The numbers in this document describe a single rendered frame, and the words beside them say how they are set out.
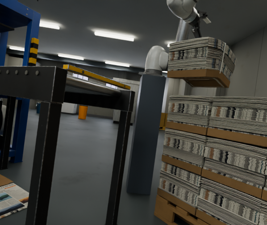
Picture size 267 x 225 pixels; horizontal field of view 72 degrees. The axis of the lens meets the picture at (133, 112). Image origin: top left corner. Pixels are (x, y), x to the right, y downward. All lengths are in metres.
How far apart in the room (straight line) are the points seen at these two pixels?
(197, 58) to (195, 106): 0.29
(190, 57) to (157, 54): 0.46
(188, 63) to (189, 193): 0.79
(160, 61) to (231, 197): 1.10
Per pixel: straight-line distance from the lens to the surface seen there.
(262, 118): 1.04
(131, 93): 1.05
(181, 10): 1.21
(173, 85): 10.32
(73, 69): 0.71
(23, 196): 1.56
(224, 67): 1.37
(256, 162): 1.04
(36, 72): 0.74
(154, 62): 1.61
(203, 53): 1.19
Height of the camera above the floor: 0.69
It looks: 1 degrees down
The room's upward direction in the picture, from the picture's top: 8 degrees clockwise
